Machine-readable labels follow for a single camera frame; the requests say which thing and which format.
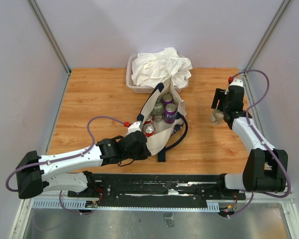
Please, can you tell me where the clear glass bottle green cap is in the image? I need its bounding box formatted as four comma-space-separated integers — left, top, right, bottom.
210, 109, 224, 125

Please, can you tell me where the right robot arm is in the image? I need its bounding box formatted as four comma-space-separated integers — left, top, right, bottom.
211, 85, 291, 199

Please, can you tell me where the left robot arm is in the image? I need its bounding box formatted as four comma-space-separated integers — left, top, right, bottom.
16, 131, 150, 199

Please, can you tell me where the red soda can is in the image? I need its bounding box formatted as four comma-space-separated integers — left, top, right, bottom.
143, 123, 155, 137
144, 118, 153, 124

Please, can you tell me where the purple soda can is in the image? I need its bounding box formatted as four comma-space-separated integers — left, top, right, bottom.
161, 93, 174, 106
164, 103, 177, 124

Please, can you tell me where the white plastic basket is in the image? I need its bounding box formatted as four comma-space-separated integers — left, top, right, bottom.
126, 54, 190, 94

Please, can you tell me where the white crumpled cloth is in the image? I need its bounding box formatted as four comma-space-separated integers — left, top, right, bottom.
131, 47, 192, 90

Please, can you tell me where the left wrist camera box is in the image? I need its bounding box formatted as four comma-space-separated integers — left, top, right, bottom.
124, 121, 143, 136

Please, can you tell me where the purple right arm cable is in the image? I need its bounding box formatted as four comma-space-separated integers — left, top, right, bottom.
226, 69, 292, 220

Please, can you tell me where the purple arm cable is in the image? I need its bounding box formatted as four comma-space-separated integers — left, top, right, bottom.
226, 69, 292, 220
5, 116, 128, 216

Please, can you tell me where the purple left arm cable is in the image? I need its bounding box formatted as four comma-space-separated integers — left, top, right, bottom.
5, 116, 128, 216

